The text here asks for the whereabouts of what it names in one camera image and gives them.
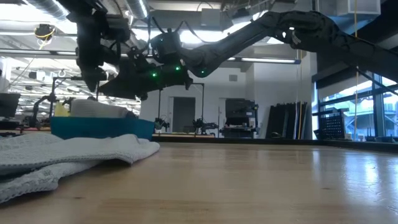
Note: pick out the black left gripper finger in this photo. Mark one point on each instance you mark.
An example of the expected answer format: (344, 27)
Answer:
(92, 77)

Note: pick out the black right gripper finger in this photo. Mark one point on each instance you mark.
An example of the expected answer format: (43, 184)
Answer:
(119, 74)
(124, 91)

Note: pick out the grey waffle microfiber towel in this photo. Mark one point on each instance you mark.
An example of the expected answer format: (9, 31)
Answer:
(99, 109)
(62, 149)

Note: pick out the pale green microfiber towel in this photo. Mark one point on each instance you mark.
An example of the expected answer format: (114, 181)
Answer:
(62, 109)

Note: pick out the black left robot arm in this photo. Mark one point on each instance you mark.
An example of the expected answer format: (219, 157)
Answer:
(82, 12)

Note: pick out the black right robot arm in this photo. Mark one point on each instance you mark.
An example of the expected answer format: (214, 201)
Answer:
(311, 31)

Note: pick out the small background robot arm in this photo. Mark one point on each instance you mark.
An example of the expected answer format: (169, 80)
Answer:
(161, 124)
(202, 126)

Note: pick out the blue plastic bin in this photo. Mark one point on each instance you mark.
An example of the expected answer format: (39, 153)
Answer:
(102, 128)

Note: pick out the grey ceiling box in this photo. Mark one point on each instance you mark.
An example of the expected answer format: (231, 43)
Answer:
(211, 17)

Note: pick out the dark background monitor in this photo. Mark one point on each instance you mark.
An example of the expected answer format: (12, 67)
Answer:
(9, 105)

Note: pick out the long ceiling light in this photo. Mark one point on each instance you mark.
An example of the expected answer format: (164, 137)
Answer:
(267, 60)

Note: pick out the leaning black panels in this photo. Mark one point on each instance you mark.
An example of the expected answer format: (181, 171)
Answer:
(283, 121)

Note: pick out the black pegboard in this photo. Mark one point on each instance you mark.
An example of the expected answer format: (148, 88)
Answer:
(331, 127)

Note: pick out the white ceiling unit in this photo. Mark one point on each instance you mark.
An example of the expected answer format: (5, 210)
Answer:
(360, 6)

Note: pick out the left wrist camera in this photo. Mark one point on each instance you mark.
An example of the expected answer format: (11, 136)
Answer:
(115, 28)

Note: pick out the silver ceiling duct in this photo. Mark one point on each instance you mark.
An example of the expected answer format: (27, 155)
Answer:
(49, 7)
(136, 7)

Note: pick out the grey wall vent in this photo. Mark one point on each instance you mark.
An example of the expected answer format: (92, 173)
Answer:
(233, 78)

